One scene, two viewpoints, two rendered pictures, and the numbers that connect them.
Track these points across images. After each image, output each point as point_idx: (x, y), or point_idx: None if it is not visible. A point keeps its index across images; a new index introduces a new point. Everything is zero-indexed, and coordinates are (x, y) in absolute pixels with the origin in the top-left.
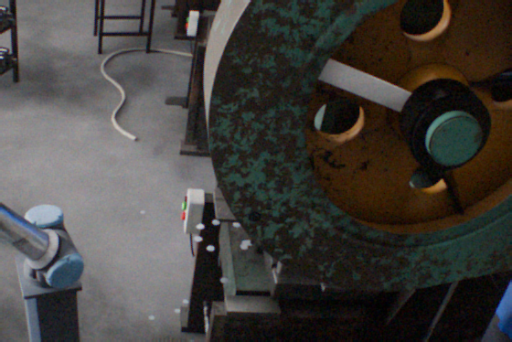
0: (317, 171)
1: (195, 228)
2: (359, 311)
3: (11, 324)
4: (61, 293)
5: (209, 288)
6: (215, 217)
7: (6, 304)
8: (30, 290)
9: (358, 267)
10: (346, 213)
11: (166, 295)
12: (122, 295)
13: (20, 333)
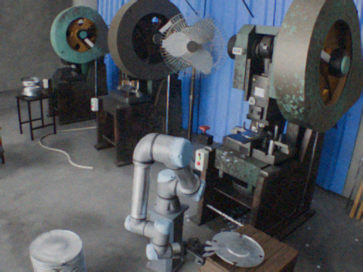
0: None
1: (205, 166)
2: (293, 160)
3: (126, 261)
4: (182, 213)
5: (209, 196)
6: (210, 158)
7: (114, 254)
8: (171, 217)
9: (323, 122)
10: None
11: None
12: None
13: (135, 262)
